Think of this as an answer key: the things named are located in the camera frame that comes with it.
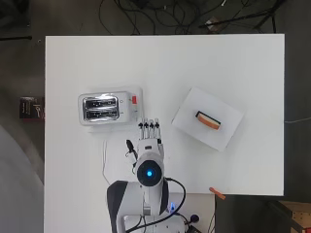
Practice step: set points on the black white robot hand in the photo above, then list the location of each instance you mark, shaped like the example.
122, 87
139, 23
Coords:
149, 136

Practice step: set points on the orange block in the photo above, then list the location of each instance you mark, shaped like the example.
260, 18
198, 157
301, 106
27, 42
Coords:
209, 123

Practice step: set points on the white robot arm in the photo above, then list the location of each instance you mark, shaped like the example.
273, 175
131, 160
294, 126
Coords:
142, 200

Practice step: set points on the steel toaster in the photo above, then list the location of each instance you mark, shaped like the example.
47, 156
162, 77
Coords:
100, 108

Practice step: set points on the dark red box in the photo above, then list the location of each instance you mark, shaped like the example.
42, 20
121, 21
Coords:
30, 107

